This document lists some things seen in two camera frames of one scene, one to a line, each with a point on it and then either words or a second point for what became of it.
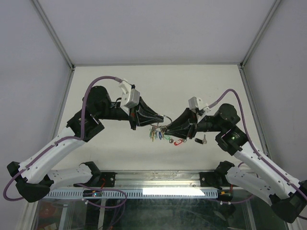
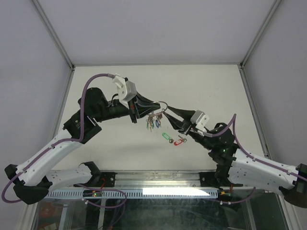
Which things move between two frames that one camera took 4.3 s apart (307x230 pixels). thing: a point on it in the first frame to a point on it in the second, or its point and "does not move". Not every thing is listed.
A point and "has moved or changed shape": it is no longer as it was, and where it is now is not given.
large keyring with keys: (161, 129) has moved or changed shape
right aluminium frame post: (273, 8) does not move
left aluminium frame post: (54, 34) does not move
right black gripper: (187, 131) to (178, 125)
